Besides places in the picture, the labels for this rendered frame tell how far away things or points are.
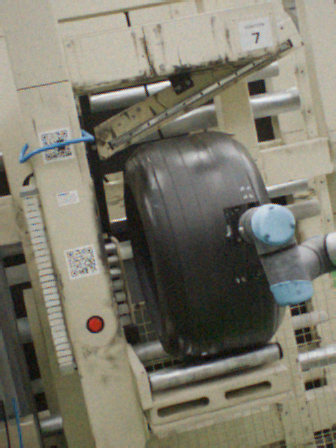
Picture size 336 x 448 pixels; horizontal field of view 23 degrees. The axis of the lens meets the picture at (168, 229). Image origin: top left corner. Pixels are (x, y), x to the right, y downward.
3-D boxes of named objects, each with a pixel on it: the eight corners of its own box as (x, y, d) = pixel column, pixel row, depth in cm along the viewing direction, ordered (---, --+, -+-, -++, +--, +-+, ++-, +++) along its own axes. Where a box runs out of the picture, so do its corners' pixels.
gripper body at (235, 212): (254, 201, 182) (268, 198, 170) (262, 240, 182) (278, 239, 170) (220, 208, 180) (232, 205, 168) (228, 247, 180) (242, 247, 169)
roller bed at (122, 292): (73, 354, 247) (52, 256, 243) (70, 342, 261) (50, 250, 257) (139, 338, 250) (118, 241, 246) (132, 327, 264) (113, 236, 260)
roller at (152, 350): (129, 355, 236) (133, 367, 232) (128, 344, 233) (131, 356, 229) (247, 326, 241) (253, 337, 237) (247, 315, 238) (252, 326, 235)
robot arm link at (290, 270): (329, 286, 164) (310, 233, 163) (306, 303, 154) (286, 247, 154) (294, 295, 168) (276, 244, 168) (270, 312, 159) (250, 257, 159)
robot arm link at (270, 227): (266, 255, 153) (250, 211, 153) (251, 254, 164) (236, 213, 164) (305, 240, 155) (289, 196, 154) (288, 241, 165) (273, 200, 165)
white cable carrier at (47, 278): (61, 375, 208) (19, 187, 202) (60, 370, 213) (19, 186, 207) (79, 371, 209) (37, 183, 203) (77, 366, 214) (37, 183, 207)
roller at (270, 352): (143, 382, 208) (148, 396, 205) (142, 371, 205) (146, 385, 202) (277, 349, 213) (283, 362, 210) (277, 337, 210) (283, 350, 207)
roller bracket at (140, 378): (142, 412, 200) (134, 373, 198) (123, 369, 239) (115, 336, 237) (156, 409, 200) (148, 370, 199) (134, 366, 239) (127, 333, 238)
